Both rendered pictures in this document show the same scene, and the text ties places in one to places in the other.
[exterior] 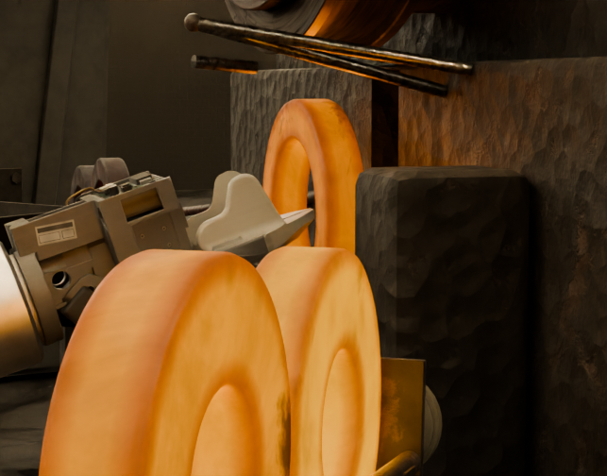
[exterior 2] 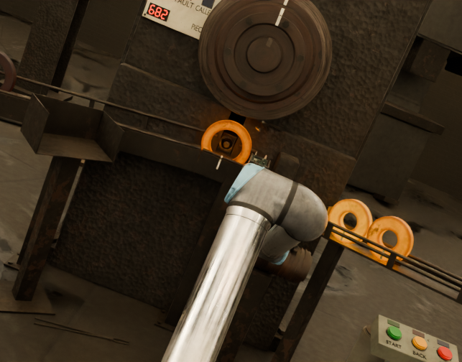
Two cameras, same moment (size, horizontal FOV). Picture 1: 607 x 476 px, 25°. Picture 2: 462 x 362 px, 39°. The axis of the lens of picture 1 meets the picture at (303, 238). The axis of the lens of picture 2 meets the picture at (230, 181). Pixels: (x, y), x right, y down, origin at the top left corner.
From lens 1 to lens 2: 2.33 m
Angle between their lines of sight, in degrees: 73
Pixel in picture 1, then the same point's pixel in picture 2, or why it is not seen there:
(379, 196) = (292, 165)
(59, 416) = (411, 240)
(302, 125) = (241, 131)
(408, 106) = (248, 126)
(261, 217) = not seen: hidden behind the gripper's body
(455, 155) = (266, 143)
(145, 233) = not seen: hidden behind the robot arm
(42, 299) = not seen: hidden behind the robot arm
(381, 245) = (290, 173)
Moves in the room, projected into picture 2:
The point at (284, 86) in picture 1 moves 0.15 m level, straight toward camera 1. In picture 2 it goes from (170, 89) to (205, 105)
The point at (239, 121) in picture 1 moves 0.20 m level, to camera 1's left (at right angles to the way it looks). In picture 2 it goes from (125, 82) to (96, 80)
